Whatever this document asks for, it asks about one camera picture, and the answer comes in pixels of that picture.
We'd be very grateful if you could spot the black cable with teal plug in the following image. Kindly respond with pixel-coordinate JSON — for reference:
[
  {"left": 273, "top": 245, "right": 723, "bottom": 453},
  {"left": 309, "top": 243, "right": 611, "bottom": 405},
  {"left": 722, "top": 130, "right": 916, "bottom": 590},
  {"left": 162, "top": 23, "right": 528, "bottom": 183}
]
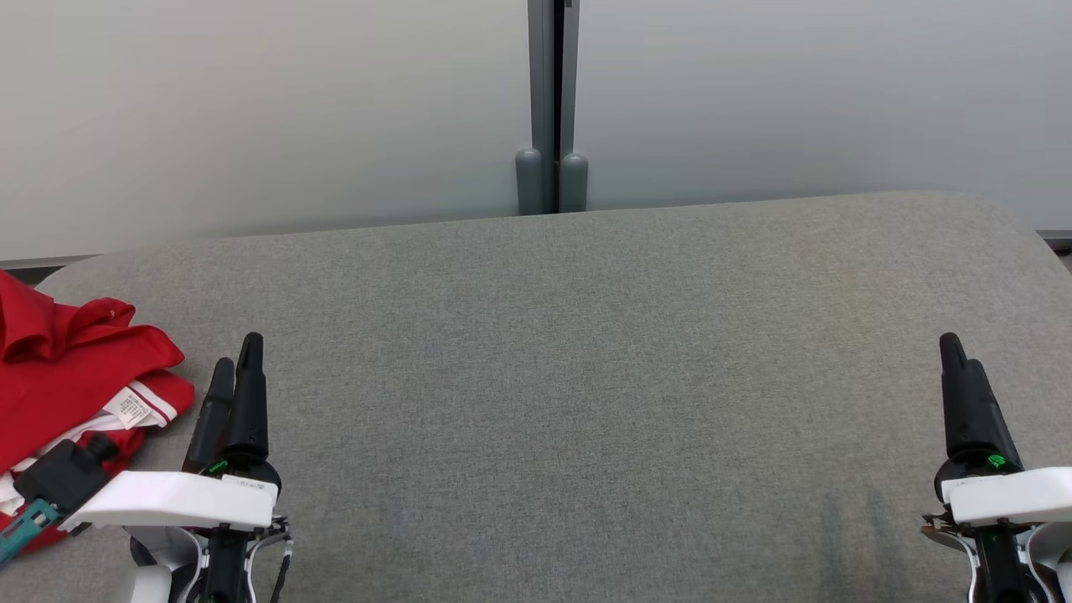
[{"left": 0, "top": 498, "right": 61, "bottom": 567}]

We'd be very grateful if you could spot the red white-sleeved T-shirt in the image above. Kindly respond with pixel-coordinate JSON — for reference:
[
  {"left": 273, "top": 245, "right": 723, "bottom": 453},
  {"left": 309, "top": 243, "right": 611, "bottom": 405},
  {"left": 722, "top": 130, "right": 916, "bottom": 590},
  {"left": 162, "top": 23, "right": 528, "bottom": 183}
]
[{"left": 0, "top": 325, "right": 197, "bottom": 555}]

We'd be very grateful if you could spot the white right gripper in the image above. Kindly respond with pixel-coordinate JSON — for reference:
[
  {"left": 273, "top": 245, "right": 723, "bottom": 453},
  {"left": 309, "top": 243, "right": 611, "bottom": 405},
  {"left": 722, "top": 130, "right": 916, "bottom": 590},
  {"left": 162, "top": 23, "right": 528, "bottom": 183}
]
[{"left": 935, "top": 332, "right": 1072, "bottom": 527}]

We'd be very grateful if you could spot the grey metal partition post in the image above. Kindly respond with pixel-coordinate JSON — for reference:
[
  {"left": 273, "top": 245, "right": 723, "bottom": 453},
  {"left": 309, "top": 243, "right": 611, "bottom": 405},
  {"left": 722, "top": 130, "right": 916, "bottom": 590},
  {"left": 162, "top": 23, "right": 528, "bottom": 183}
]
[{"left": 514, "top": 0, "right": 590, "bottom": 217}]

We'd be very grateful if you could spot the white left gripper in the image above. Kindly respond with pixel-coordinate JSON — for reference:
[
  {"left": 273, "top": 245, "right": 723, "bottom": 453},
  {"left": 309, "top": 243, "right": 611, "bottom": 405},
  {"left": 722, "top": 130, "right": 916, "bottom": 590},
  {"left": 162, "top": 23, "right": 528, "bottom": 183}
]
[{"left": 60, "top": 332, "right": 282, "bottom": 530}]

